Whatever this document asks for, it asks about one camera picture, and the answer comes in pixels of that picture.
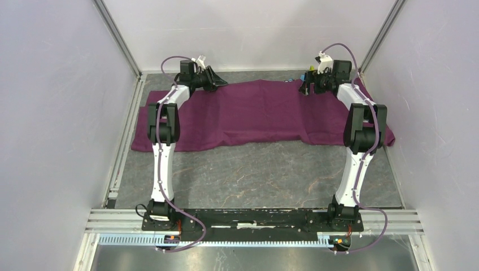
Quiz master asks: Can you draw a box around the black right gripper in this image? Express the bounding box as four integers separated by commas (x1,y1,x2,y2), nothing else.
298,67,334,95

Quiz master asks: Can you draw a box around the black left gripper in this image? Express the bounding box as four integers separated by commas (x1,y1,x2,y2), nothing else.
191,65,228,93

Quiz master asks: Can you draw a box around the maroon cloth wrap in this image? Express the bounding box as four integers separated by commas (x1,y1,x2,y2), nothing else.
130,77,396,153

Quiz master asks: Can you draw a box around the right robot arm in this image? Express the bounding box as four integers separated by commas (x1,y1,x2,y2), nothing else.
299,54,387,230

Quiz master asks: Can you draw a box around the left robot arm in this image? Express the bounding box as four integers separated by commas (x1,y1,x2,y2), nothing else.
146,55,228,230

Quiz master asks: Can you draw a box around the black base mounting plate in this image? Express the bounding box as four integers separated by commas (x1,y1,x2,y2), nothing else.
142,208,364,242

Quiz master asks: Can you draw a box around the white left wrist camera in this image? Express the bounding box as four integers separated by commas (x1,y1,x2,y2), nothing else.
191,55,206,72

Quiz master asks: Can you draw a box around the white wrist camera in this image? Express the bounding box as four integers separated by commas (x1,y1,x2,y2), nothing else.
191,55,206,72
315,51,334,74

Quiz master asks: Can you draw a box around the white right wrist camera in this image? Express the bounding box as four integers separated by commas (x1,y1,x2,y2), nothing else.
315,51,334,74

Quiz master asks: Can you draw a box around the aluminium frame post right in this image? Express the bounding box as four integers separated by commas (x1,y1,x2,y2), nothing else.
359,0,407,73

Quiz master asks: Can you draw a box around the aluminium frame rail left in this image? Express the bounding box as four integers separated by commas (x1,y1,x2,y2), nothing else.
93,1,143,209

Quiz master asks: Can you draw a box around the aluminium frame rail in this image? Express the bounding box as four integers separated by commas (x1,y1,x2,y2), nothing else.
93,1,143,209
74,208,434,270

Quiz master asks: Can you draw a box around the aluminium front frame rail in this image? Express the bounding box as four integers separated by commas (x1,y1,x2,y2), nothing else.
74,208,434,270

